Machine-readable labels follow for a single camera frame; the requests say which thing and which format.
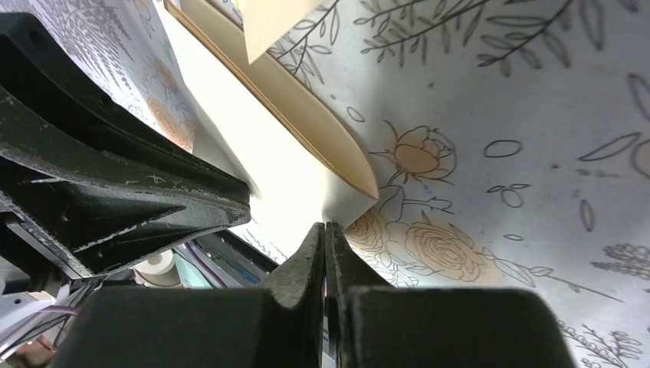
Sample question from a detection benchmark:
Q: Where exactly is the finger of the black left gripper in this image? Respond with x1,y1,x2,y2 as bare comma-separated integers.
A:
0,86,252,281
1,12,249,203

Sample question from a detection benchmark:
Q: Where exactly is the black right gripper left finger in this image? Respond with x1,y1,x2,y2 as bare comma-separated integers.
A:
53,223,325,368

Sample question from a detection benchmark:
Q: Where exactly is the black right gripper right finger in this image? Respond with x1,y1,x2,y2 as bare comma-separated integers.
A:
324,222,574,367

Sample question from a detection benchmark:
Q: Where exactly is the cream envelope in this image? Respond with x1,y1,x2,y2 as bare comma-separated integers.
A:
162,1,379,202

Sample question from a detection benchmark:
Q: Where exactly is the white tape roll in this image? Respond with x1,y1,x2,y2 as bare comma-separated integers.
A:
132,250,182,288

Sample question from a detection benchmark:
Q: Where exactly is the floral patterned table mat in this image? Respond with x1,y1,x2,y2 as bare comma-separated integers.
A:
0,0,650,368

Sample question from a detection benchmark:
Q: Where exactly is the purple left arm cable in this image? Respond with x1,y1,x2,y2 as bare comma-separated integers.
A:
51,241,229,318

